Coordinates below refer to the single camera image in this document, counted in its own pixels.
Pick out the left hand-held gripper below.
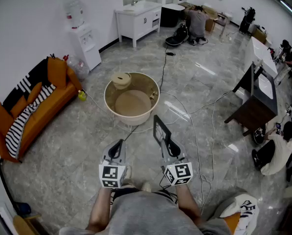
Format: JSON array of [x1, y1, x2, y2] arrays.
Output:
[[98, 139, 127, 188]]

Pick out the round beige glass table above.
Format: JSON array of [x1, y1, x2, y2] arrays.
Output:
[[104, 71, 160, 126]]

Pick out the wooden chair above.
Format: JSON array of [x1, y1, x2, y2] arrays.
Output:
[[12, 213, 43, 235]]

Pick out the person's left forearm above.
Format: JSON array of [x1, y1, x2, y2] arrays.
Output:
[[87, 186, 112, 232]]

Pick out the large orange cushion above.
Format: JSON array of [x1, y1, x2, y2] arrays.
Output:
[[47, 57, 68, 90]]

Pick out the small orange cushion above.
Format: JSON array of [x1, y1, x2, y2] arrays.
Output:
[[27, 82, 43, 105], [10, 95, 29, 119]]

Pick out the dark wood vanity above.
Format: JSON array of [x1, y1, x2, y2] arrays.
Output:
[[224, 62, 278, 137]]

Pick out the small side table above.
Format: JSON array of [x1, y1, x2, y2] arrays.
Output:
[[217, 12, 231, 37]]

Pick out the white water dispenser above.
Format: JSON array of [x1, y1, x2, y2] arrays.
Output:
[[67, 23, 102, 71]]

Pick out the person's gray shirt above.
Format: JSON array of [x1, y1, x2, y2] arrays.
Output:
[[59, 191, 232, 235]]

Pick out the white cushion black print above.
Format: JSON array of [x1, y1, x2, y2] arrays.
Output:
[[219, 193, 260, 235]]

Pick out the black round tub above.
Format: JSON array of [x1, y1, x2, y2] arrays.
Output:
[[160, 3, 186, 28]]

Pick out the person's right forearm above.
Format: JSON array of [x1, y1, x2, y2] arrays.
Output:
[[176, 184, 202, 227]]

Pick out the person's black shorts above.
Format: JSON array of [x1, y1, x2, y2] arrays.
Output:
[[111, 187, 179, 204]]

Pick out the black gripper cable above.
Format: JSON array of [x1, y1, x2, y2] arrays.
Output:
[[158, 174, 179, 204]]

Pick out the black power cable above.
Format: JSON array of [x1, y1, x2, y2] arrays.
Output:
[[158, 45, 177, 93]]

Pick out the white sink cabinet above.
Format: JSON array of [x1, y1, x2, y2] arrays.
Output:
[[114, 0, 163, 48]]

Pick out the orange chair cushion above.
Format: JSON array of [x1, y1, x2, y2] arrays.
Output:
[[223, 211, 242, 235]]

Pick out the orange sofa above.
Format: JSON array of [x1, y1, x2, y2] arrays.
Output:
[[0, 56, 84, 164]]

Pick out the black round device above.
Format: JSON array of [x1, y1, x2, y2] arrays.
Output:
[[165, 23, 189, 47]]

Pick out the black equipment stand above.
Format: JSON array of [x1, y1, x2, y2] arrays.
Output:
[[239, 6, 256, 34]]

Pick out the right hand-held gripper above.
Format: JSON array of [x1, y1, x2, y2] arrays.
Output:
[[159, 138, 194, 187]]

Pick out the person's right shoe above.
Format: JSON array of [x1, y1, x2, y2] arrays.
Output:
[[140, 181, 152, 193]]

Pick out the small cardboard box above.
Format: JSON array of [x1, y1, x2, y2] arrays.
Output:
[[252, 24, 268, 44]]

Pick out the black framed picture tile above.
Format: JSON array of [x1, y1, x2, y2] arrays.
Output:
[[153, 115, 172, 147]]

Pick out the ceiling tube light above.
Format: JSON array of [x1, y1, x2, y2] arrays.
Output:
[[280, 0, 292, 24]]

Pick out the black white striped blanket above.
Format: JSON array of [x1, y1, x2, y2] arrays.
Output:
[[5, 83, 57, 159]]

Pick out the black throw white pattern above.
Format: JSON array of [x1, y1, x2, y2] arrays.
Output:
[[2, 57, 51, 107]]

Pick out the large clear water jug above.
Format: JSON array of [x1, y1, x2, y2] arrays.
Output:
[[64, 54, 90, 81], [63, 0, 85, 29]]

